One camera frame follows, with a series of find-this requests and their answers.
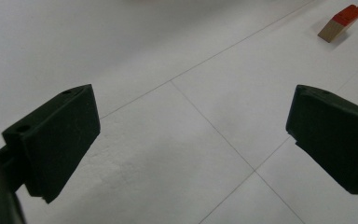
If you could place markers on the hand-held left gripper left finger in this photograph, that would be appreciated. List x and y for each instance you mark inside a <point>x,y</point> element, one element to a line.
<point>56,140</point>

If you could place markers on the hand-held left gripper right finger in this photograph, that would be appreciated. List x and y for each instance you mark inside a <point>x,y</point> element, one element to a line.
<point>335,140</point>

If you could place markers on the red-topped wooden block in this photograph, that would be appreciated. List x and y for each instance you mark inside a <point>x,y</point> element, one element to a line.
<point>338,24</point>

